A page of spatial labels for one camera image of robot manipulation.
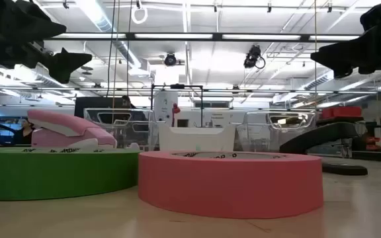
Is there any silver ventilation duct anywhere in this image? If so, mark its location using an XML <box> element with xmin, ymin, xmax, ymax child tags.
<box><xmin>77</xmin><ymin>0</ymin><xmax>151</xmax><ymax>77</ymax></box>

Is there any black monitor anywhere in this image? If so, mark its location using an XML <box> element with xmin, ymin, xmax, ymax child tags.
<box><xmin>74</xmin><ymin>97</ymin><xmax>124</xmax><ymax>119</ymax></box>

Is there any black table frame rail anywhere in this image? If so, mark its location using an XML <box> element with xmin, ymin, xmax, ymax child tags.
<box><xmin>352</xmin><ymin>150</ymin><xmax>381</xmax><ymax>163</ymax></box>

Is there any red crate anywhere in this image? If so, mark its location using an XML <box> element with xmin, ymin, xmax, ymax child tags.
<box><xmin>321</xmin><ymin>106</ymin><xmax>362</xmax><ymax>120</ymax></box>

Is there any white hanging ring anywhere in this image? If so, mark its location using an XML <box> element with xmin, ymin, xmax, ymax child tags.
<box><xmin>131</xmin><ymin>6</ymin><xmax>148</xmax><ymax>24</ymax></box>

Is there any pink tape roll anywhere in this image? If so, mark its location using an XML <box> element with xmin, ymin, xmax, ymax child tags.
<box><xmin>138</xmin><ymin>151</ymin><xmax>324</xmax><ymax>219</ymax></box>

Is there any person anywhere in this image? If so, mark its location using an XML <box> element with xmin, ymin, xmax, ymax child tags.
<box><xmin>13</xmin><ymin>118</ymin><xmax>36</xmax><ymax>145</ymax></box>
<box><xmin>121</xmin><ymin>95</ymin><xmax>148</xmax><ymax>123</ymax></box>

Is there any black overhead camera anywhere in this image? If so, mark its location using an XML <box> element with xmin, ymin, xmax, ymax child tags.
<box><xmin>243</xmin><ymin>45</ymin><xmax>267</xmax><ymax>69</ymax></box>

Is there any pink stapler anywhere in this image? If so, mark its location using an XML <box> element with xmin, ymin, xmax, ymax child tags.
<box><xmin>27</xmin><ymin>109</ymin><xmax>118</xmax><ymax>149</ymax></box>

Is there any black overhead frame beam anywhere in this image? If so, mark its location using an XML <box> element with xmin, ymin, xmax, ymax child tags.
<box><xmin>43</xmin><ymin>32</ymin><xmax>362</xmax><ymax>42</ymax></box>

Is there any green tape roll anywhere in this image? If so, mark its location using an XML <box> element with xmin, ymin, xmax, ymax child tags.
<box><xmin>0</xmin><ymin>147</ymin><xmax>142</xmax><ymax>202</ymax></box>

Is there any clear plastic bin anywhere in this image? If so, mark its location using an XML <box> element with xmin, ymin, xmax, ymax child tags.
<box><xmin>83</xmin><ymin>108</ymin><xmax>160</xmax><ymax>152</ymax></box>
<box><xmin>235</xmin><ymin>110</ymin><xmax>317</xmax><ymax>153</ymax></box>

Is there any black stapler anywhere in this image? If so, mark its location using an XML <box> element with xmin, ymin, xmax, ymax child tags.
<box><xmin>278</xmin><ymin>121</ymin><xmax>369</xmax><ymax>177</ymax></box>

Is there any black metal frame stand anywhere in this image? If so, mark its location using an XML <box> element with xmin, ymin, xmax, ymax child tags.
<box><xmin>149</xmin><ymin>83</ymin><xmax>204</xmax><ymax>128</ymax></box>

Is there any black ceiling dome camera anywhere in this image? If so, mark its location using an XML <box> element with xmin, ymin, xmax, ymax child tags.
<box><xmin>163</xmin><ymin>52</ymin><xmax>177</xmax><ymax>67</ymax></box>

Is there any black shelving rack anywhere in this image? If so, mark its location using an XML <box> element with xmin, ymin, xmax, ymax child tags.
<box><xmin>316</xmin><ymin>116</ymin><xmax>381</xmax><ymax>153</ymax></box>

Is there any white plastic bin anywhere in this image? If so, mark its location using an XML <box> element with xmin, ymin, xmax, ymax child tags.
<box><xmin>157</xmin><ymin>122</ymin><xmax>237</xmax><ymax>153</ymax></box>

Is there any thin black frame bar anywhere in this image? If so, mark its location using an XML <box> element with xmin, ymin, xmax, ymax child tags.
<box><xmin>0</xmin><ymin>87</ymin><xmax>381</xmax><ymax>94</ymax></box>

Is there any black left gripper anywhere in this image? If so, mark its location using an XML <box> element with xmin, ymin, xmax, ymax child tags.
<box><xmin>0</xmin><ymin>0</ymin><xmax>93</xmax><ymax>84</ymax></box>

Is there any black hanging cable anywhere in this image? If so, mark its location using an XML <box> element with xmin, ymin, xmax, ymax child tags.
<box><xmin>106</xmin><ymin>0</ymin><xmax>117</xmax><ymax>99</ymax></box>
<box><xmin>126</xmin><ymin>0</ymin><xmax>134</xmax><ymax>97</ymax></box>

